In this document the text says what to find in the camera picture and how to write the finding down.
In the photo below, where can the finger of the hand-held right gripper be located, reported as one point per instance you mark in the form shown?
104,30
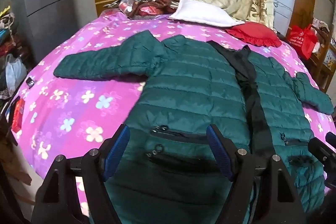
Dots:
331,138
319,149

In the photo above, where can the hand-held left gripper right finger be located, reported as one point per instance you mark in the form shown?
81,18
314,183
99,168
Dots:
219,153

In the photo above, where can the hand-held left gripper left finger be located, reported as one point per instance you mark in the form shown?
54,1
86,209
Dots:
118,150

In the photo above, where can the dark green puffer jacket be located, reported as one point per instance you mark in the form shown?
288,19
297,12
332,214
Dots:
189,77

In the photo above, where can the pink floral bedsheet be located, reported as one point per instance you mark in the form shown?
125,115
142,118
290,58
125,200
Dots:
78,98

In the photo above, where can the wooden rack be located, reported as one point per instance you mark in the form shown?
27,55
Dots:
324,56

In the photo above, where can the red gift bag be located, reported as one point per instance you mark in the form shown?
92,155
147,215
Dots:
299,40

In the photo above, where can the red box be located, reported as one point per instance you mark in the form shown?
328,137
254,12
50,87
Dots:
17,116

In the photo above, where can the small black device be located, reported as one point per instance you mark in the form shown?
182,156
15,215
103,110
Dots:
30,82

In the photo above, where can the red ruffled cushion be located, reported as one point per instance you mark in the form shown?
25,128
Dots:
254,33

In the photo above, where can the white plastic bag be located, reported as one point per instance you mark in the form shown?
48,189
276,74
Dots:
15,74

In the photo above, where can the white pillow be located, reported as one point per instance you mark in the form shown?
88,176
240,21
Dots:
204,14

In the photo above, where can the red patterned cloth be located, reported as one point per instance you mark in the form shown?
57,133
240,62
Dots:
148,10

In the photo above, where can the clear plastic packet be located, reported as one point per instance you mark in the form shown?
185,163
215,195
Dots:
127,2

